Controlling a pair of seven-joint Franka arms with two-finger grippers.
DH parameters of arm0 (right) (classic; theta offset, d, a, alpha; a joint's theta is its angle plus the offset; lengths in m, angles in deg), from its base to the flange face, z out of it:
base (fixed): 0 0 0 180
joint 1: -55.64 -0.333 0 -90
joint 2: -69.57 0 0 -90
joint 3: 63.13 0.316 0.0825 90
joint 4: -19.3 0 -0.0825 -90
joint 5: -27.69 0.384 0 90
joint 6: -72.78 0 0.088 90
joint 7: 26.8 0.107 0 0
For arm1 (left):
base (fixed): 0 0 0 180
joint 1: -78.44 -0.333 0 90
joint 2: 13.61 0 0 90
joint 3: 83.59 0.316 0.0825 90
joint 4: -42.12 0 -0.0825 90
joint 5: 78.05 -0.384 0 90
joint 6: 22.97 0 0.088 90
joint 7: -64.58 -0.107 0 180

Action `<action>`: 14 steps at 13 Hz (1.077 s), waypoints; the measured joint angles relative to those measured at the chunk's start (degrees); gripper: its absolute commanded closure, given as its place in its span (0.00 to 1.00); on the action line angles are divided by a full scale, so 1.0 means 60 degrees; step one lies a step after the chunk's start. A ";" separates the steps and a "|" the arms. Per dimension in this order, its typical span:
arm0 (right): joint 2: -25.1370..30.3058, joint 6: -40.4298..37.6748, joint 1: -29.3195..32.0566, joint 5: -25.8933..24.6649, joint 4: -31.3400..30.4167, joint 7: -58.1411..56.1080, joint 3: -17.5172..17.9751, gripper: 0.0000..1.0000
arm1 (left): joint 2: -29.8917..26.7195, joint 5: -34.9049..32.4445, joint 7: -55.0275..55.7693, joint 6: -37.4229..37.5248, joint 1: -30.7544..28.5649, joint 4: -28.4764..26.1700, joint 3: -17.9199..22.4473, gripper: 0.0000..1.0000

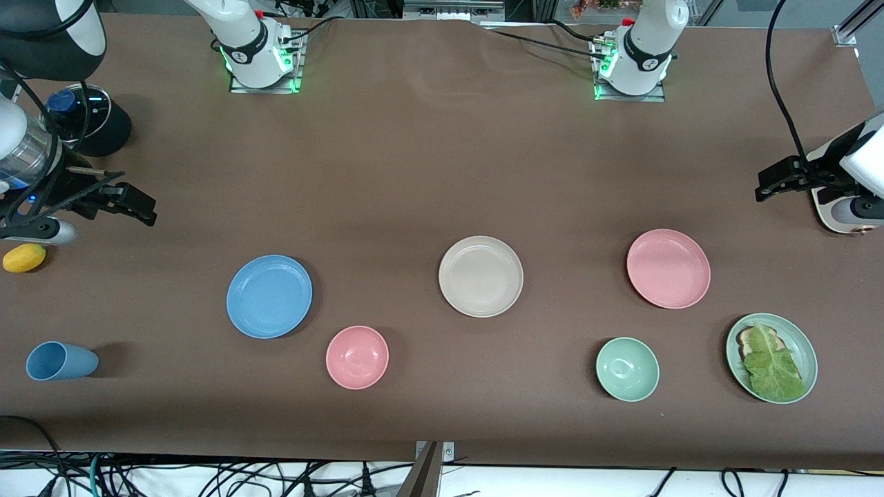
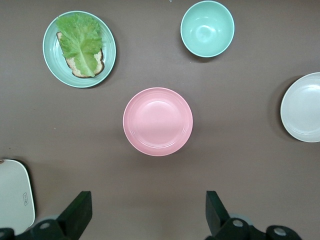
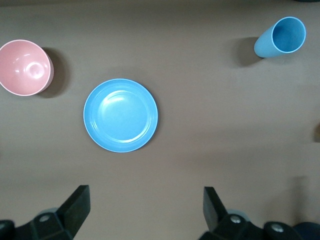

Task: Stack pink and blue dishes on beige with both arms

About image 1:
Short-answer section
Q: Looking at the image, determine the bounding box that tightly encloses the pink plate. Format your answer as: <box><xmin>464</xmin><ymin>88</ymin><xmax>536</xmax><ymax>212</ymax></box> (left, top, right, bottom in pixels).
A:
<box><xmin>626</xmin><ymin>228</ymin><xmax>711</xmax><ymax>310</ymax></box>

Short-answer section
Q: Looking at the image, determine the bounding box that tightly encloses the blue plate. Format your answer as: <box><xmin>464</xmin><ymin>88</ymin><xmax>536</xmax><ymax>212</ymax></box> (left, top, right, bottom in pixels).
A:
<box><xmin>227</xmin><ymin>255</ymin><xmax>313</xmax><ymax>340</ymax></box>

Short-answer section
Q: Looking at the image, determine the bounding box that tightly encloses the black pot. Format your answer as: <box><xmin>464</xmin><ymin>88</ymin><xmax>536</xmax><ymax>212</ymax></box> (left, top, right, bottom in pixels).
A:
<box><xmin>41</xmin><ymin>83</ymin><xmax>133</xmax><ymax>158</ymax></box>

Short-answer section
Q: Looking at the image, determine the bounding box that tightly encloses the yellow lemon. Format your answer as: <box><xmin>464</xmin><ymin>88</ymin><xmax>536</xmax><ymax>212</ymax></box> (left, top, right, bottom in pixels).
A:
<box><xmin>2</xmin><ymin>243</ymin><xmax>48</xmax><ymax>273</ymax></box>

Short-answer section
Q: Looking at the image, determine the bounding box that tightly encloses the glass lid with blue knob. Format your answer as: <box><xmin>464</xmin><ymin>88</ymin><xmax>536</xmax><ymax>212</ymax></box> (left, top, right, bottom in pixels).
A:
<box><xmin>43</xmin><ymin>84</ymin><xmax>111</xmax><ymax>142</ymax></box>

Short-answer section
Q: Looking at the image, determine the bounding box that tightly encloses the bread slice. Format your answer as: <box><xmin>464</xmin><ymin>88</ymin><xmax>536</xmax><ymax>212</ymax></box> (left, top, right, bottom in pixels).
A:
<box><xmin>736</xmin><ymin>326</ymin><xmax>782</xmax><ymax>362</ymax></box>

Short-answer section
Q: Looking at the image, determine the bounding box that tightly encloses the green plate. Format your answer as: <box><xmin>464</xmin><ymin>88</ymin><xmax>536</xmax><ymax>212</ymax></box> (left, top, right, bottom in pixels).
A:
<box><xmin>725</xmin><ymin>313</ymin><xmax>818</xmax><ymax>405</ymax></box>

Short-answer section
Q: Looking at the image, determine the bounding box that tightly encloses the blue cup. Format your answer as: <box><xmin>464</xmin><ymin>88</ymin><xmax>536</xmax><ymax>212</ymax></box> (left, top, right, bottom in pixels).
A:
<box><xmin>26</xmin><ymin>341</ymin><xmax>99</xmax><ymax>382</ymax></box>

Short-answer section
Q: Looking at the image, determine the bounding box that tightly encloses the green lettuce leaf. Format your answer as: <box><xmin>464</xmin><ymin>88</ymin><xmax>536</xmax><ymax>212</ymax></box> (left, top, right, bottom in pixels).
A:
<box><xmin>742</xmin><ymin>322</ymin><xmax>807</xmax><ymax>402</ymax></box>

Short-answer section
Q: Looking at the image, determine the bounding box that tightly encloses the small green bowl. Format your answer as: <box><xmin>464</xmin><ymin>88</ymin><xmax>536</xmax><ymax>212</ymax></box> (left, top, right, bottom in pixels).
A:
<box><xmin>595</xmin><ymin>337</ymin><xmax>660</xmax><ymax>402</ymax></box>

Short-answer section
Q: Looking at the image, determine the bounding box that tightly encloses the small pink bowl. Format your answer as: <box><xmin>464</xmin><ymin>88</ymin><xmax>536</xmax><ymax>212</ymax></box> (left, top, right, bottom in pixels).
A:
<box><xmin>325</xmin><ymin>325</ymin><xmax>390</xmax><ymax>391</ymax></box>

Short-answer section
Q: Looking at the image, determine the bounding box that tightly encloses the beige plate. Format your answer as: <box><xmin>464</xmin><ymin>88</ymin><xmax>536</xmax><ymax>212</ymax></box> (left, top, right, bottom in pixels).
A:
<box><xmin>438</xmin><ymin>235</ymin><xmax>524</xmax><ymax>318</ymax></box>

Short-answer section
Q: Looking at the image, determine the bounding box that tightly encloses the grey metal box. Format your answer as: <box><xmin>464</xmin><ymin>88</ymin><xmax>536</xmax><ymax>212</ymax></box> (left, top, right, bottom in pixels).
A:
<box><xmin>403</xmin><ymin>0</ymin><xmax>506</xmax><ymax>21</ymax></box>

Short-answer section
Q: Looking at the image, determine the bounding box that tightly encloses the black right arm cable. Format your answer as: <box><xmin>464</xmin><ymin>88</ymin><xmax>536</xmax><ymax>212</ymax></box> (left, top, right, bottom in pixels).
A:
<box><xmin>0</xmin><ymin>62</ymin><xmax>94</xmax><ymax>232</ymax></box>

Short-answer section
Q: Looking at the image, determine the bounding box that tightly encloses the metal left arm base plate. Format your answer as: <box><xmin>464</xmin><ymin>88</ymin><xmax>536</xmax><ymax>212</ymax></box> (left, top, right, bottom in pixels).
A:
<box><xmin>591</xmin><ymin>35</ymin><xmax>668</xmax><ymax>104</ymax></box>

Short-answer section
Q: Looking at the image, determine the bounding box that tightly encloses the aluminium frame profile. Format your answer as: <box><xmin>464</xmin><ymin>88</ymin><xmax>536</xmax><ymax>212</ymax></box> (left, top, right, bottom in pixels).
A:
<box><xmin>832</xmin><ymin>0</ymin><xmax>884</xmax><ymax>48</ymax></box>

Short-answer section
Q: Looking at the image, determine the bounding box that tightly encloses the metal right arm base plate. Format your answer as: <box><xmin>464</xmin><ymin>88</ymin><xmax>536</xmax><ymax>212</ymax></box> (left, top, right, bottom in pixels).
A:
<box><xmin>229</xmin><ymin>31</ymin><xmax>306</xmax><ymax>95</ymax></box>

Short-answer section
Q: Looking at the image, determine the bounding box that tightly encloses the black table cable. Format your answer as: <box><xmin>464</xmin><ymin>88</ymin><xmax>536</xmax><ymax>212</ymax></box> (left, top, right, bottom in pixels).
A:
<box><xmin>276</xmin><ymin>10</ymin><xmax>346</xmax><ymax>43</ymax></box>
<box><xmin>483</xmin><ymin>19</ymin><xmax>612</xmax><ymax>61</ymax></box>

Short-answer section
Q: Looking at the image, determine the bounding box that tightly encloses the black floor cable loop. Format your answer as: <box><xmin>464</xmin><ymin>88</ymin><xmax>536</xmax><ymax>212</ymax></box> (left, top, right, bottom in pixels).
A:
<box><xmin>0</xmin><ymin>414</ymin><xmax>66</xmax><ymax>497</ymax></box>

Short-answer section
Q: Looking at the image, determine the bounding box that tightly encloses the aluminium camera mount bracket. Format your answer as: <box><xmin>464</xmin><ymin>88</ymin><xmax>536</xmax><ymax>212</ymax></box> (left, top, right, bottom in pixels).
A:
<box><xmin>397</xmin><ymin>440</ymin><xmax>457</xmax><ymax>497</ymax></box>

